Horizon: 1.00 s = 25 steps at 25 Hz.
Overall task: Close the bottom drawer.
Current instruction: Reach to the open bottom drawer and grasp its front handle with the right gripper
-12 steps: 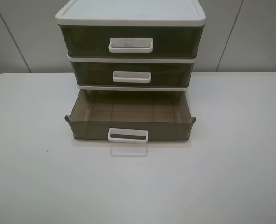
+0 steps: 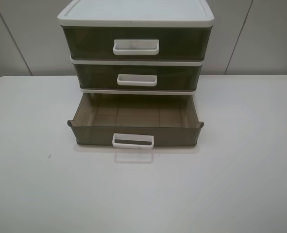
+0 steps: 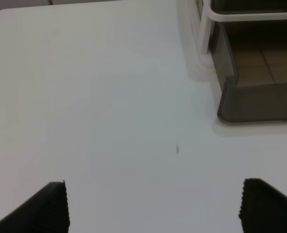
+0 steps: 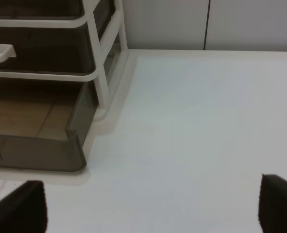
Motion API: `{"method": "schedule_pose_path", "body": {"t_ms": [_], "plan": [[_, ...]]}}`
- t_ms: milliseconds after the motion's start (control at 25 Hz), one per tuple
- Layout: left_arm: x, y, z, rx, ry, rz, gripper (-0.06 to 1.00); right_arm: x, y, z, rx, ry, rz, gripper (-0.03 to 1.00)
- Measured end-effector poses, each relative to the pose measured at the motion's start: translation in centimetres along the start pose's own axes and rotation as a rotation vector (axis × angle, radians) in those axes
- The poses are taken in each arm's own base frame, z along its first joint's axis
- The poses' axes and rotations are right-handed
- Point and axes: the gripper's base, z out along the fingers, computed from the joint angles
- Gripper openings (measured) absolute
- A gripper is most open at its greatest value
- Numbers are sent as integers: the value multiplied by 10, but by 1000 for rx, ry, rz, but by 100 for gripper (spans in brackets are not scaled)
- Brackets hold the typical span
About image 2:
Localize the white plastic drawer cabinet frame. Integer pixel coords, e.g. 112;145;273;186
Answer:
58;0;214;95

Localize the dark translucent drawer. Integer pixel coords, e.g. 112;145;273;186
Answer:
74;64;202;91
63;26;212;61
68;93;204;148

